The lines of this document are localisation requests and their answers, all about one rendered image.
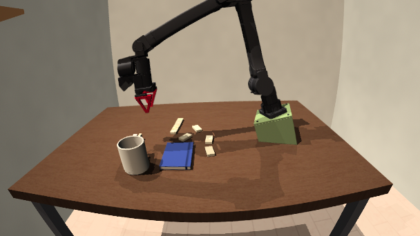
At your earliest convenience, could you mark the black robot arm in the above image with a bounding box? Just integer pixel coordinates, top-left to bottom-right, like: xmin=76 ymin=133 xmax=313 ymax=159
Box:
xmin=117 ymin=0 xmax=287 ymax=119

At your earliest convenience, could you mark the white mug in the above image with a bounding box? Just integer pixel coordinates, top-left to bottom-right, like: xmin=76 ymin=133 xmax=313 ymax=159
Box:
xmin=117 ymin=134 xmax=149 ymax=175

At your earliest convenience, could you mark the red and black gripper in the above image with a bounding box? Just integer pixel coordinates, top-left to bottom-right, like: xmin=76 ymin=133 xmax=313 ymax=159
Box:
xmin=135 ymin=71 xmax=157 ymax=113

